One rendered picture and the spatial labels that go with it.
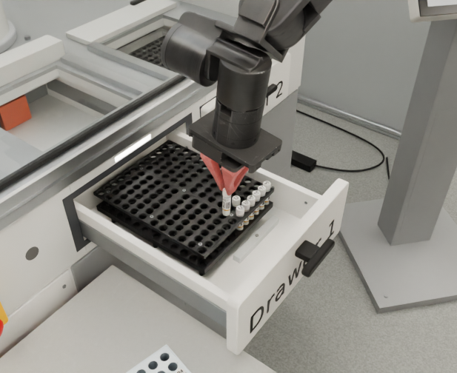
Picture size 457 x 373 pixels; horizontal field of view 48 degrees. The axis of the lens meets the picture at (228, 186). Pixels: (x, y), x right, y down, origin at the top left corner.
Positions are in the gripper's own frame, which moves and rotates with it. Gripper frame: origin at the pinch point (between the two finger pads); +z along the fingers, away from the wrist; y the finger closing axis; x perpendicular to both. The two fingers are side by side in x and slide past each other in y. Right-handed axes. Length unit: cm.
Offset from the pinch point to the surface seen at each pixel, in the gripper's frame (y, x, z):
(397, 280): -20, -84, 92
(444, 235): -24, -115, 91
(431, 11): 2, -78, 1
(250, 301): -11.6, 9.1, 5.5
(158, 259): 3.0, 10.3, 8.9
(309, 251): -13.0, -2.4, 5.1
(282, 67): 19.4, -44.4, 9.4
